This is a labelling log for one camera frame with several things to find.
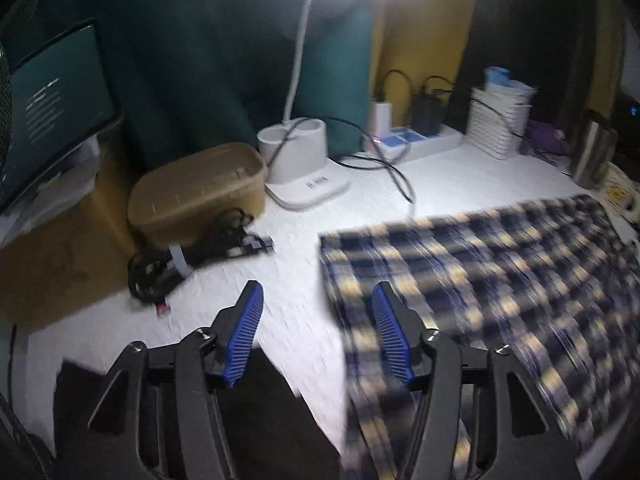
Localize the brown cardboard box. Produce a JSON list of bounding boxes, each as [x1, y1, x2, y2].
[[1, 152, 134, 330]]

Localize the teal curtain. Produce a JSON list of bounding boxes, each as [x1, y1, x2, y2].
[[1, 0, 372, 177]]

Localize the white slatted storage basket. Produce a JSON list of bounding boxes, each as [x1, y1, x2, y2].
[[465, 88, 530, 160]]

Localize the black power adapter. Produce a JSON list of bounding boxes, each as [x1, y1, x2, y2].
[[410, 93, 445, 136]]

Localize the purple cloth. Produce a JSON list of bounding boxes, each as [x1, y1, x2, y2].
[[525, 120, 570, 156]]

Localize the white desk lamp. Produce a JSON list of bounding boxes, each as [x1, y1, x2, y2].
[[256, 0, 432, 212]]

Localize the white textured table cover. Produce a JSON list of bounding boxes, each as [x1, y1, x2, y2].
[[14, 144, 578, 448]]

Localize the stainless steel tumbler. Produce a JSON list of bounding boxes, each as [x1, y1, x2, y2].
[[570, 110, 617, 190]]

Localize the black garment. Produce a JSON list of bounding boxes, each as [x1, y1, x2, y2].
[[53, 341, 341, 479]]

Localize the yellow curtain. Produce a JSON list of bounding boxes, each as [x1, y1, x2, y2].
[[370, 0, 476, 127]]

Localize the blue plastic bag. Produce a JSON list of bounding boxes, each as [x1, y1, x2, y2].
[[484, 66, 537, 103]]

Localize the white phone charger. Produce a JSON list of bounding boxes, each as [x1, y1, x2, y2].
[[369, 101, 393, 139]]

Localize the blue yellow plaid pants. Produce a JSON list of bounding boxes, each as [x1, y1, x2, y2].
[[319, 194, 639, 479]]

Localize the white power strip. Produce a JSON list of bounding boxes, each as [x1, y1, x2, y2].
[[362, 125, 463, 165]]

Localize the bundled black cable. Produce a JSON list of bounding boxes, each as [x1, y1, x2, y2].
[[127, 209, 276, 317]]

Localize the black lamp cable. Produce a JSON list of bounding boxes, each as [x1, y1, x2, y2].
[[264, 69, 457, 221]]

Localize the tan lidded plastic box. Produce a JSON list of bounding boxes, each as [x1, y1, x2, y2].
[[127, 143, 267, 247]]

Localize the cream bear cartoon mug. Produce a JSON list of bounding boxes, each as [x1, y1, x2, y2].
[[599, 162, 634, 216]]

